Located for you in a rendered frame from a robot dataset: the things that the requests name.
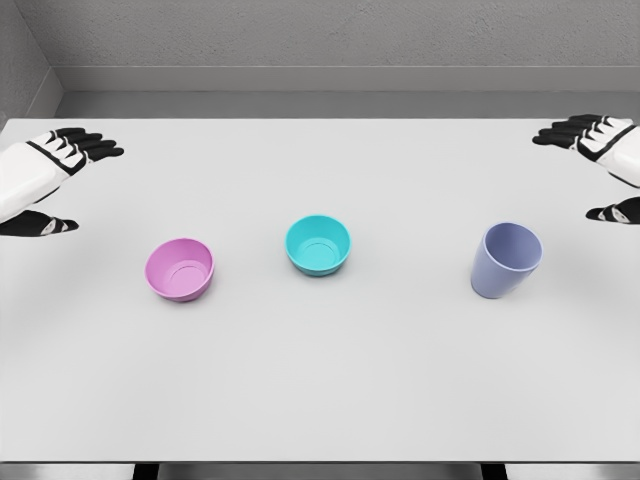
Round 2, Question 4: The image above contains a lavender cup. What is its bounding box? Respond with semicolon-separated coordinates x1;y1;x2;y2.
470;222;544;301

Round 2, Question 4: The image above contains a pink bowl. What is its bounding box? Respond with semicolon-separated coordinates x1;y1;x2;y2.
144;237;216;304

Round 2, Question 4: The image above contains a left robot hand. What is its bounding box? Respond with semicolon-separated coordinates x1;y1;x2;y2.
0;127;126;238

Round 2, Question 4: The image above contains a teal bowl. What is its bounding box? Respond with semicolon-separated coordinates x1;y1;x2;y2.
284;214;354;277

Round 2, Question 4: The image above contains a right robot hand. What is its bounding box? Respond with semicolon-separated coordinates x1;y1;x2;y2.
531;114;640;226

